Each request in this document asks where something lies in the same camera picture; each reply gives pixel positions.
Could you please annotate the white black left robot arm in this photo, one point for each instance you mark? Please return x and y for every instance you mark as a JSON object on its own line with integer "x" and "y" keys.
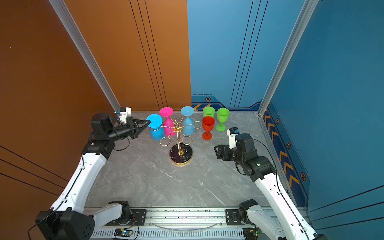
{"x": 66, "y": 219}

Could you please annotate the aluminium corner post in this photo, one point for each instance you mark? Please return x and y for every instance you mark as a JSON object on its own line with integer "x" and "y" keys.
{"x": 75, "y": 34}
{"x": 295, "y": 37}

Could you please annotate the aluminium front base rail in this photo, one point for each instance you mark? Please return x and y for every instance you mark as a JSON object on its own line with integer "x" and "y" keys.
{"x": 186, "y": 223}

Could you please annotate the aluminium corner post left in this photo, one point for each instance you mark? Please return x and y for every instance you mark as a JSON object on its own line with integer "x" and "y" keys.
{"x": 75, "y": 34}

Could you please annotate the teal blue wine glass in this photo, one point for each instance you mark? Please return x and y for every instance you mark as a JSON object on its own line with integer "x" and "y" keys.
{"x": 188, "y": 123}

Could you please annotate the green circuit board right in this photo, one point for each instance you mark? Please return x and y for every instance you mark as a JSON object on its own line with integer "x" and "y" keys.
{"x": 250, "y": 234}

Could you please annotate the red wine glass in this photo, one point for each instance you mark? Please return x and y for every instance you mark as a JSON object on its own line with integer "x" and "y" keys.
{"x": 208, "y": 125}

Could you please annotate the green circuit board left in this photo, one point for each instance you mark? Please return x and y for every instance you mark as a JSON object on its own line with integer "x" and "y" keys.
{"x": 123, "y": 233}

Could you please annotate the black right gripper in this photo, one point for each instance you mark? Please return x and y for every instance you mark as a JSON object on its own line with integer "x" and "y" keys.
{"x": 225, "y": 147}

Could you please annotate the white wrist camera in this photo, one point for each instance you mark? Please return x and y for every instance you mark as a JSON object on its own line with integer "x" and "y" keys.
{"x": 232, "y": 133}
{"x": 123, "y": 114}

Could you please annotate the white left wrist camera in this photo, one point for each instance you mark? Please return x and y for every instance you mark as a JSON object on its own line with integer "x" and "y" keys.
{"x": 123, "y": 114}

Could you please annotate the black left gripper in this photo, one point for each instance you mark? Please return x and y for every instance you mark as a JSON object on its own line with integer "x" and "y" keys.
{"x": 135, "y": 131}

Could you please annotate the aluminium corner post right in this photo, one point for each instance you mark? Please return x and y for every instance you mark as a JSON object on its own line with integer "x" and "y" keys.
{"x": 295, "y": 37}

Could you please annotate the green wine glass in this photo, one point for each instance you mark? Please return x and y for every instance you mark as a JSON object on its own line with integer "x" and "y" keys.
{"x": 209, "y": 111}
{"x": 222, "y": 116}

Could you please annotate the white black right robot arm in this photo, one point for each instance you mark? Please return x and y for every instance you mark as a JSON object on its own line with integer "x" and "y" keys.
{"x": 290, "y": 223}

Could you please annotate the light blue wine glass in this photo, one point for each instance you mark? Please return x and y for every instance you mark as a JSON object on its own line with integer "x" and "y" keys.
{"x": 156, "y": 127}

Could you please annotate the green circuit board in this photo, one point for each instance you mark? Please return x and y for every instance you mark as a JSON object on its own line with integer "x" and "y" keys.
{"x": 250, "y": 234}
{"x": 123, "y": 233}

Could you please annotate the gold wire wine glass rack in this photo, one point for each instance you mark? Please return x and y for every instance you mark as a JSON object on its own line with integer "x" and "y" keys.
{"x": 181, "y": 154}

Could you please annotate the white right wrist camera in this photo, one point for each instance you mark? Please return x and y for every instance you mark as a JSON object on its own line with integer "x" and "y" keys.
{"x": 232, "y": 133}

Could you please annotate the magenta wine glass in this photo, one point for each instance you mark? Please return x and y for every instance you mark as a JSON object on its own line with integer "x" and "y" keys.
{"x": 168, "y": 124}

